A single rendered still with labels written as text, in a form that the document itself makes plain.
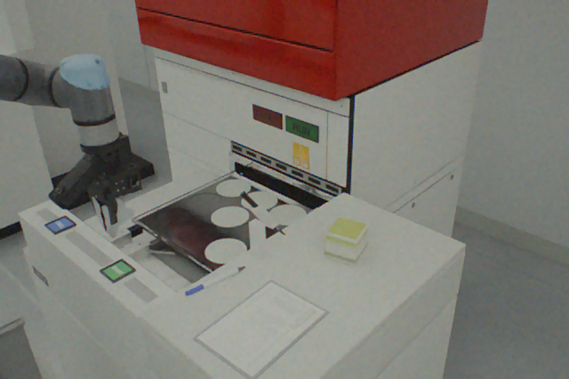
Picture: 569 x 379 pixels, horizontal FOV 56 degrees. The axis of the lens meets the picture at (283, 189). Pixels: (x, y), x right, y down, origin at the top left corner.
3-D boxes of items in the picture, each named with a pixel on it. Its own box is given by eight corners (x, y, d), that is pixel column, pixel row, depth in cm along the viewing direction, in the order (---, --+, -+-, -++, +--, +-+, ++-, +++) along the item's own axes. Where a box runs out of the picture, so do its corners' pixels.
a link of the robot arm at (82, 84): (74, 50, 96) (114, 53, 94) (86, 108, 102) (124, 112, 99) (44, 62, 90) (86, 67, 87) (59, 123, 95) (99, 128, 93)
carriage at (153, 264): (125, 243, 141) (124, 234, 139) (214, 308, 119) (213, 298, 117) (98, 257, 136) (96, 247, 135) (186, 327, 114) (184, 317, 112)
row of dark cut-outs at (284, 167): (232, 148, 168) (231, 141, 166) (342, 196, 141) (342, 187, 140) (230, 149, 167) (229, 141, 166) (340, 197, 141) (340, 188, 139)
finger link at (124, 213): (141, 233, 110) (134, 194, 106) (116, 245, 107) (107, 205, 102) (133, 227, 112) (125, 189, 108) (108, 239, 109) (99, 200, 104)
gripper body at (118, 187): (143, 192, 106) (133, 137, 100) (104, 209, 101) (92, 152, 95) (124, 180, 111) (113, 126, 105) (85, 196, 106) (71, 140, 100)
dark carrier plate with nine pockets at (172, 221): (235, 174, 164) (235, 173, 163) (321, 215, 143) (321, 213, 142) (139, 221, 142) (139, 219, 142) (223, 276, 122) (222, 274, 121)
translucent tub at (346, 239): (337, 239, 121) (338, 214, 117) (368, 248, 117) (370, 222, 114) (323, 258, 115) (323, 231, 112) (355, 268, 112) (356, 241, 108)
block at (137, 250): (142, 247, 134) (140, 237, 133) (150, 254, 132) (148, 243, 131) (115, 262, 129) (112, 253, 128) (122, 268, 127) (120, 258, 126)
